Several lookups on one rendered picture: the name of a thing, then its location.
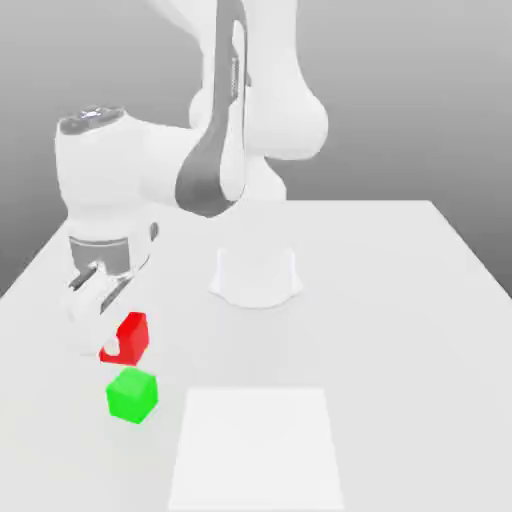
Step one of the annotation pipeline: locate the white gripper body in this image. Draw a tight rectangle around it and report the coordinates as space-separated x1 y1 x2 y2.
63 264 134 357

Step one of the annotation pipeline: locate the small green cube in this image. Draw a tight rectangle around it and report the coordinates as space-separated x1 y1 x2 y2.
105 367 160 425

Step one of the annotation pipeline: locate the small red cube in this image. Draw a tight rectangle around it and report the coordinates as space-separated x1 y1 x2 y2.
98 311 151 368

